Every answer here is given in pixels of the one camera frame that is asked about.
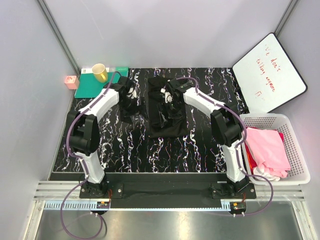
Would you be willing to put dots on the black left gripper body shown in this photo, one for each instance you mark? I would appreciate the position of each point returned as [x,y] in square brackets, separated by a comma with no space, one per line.
[130,100]

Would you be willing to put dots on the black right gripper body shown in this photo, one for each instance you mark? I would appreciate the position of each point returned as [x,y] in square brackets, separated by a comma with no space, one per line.
[168,106]

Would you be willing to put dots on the black t shirt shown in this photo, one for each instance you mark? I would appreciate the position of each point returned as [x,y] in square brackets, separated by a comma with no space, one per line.
[164,121]

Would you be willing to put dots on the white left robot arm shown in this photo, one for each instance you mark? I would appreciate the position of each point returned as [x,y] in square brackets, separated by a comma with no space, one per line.
[83,137]

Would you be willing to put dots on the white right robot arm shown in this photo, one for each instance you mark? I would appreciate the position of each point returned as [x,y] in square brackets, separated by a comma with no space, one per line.
[226,127]

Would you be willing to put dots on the green book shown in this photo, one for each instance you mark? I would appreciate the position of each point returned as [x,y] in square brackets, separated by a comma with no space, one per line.
[90,87]

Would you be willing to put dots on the yellow cup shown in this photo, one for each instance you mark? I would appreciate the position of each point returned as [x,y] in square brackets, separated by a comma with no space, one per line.
[100,73]

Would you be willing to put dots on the pink cube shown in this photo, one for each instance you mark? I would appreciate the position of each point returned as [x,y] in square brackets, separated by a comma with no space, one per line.
[71,82]

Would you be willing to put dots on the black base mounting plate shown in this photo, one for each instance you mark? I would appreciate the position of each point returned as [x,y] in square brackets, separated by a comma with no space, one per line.
[170,190]

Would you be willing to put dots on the whiteboard with red writing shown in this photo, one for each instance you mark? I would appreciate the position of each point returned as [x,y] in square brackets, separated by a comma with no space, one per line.
[267,77]

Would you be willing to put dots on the white t shirt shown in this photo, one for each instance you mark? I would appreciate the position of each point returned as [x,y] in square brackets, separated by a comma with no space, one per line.
[261,172]

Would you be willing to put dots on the pink t shirt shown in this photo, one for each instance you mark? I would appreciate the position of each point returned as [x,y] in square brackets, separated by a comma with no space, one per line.
[268,151]

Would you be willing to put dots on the white plastic laundry basket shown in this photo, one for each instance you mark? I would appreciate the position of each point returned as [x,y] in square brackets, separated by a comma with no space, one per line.
[299,173]

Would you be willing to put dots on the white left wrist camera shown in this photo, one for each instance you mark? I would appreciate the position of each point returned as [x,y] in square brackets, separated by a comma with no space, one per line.
[132,93]

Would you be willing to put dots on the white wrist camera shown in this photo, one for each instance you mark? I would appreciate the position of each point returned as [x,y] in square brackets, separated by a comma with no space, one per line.
[132,93]
[168,98]

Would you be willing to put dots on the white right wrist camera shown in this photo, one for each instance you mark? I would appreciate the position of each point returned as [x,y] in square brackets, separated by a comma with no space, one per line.
[168,98]

